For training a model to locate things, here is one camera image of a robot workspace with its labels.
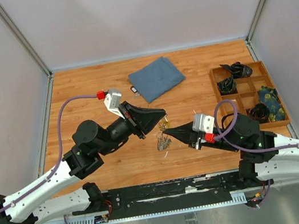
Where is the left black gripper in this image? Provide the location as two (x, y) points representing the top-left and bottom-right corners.
(91, 94), (172, 157)

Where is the metal key organizer ring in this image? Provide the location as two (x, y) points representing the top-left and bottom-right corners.
(151, 116), (176, 152)

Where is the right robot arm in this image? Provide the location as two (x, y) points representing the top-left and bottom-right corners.
(163, 114), (299, 189)

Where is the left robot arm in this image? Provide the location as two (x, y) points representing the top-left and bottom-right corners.
(0, 101), (166, 224)

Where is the black key fob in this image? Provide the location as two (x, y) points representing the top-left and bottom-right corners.
(130, 86), (138, 94)

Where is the folded blue cloth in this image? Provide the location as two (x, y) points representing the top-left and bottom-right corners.
(128, 57), (186, 103)

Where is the dark rolled tie middle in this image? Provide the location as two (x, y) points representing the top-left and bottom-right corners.
(217, 76), (237, 95)

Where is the dark rolled tie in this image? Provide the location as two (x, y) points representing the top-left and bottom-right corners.
(247, 103), (270, 123)
(220, 62), (253, 79)
(217, 76), (237, 95)

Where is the wooden compartment tray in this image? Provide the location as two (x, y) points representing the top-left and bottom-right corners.
(209, 61), (291, 130)

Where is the dark rolled tie bottom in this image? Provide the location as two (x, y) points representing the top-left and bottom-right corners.
(247, 103), (270, 123)

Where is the dark rolled tie top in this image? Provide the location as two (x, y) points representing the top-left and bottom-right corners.
(220, 62), (253, 79)

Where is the blue floral rolled tie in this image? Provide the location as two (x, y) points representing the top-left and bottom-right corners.
(258, 86), (285, 122)

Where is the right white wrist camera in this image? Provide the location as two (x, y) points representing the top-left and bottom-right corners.
(192, 113), (215, 134)

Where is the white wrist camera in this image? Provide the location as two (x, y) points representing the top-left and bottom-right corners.
(192, 113), (215, 134)
(104, 88), (124, 119)

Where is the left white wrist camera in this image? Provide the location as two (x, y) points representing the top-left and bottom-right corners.
(104, 88), (124, 119)

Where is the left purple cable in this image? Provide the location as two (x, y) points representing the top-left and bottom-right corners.
(0, 89), (129, 224)

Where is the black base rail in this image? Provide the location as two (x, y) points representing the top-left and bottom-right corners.
(68, 161), (276, 224)

